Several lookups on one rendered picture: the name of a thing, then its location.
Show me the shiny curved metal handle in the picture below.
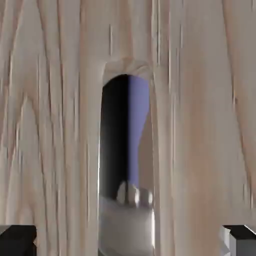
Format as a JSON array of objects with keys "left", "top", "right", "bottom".
[{"left": 97, "top": 56, "right": 156, "bottom": 256}]

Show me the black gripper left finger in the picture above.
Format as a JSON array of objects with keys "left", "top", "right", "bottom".
[{"left": 0, "top": 224, "right": 38, "bottom": 256}]

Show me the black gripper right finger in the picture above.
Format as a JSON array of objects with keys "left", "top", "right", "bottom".
[{"left": 219, "top": 224, "right": 256, "bottom": 256}]

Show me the light wood drawer front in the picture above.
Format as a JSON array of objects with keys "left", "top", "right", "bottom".
[{"left": 0, "top": 0, "right": 256, "bottom": 256}]

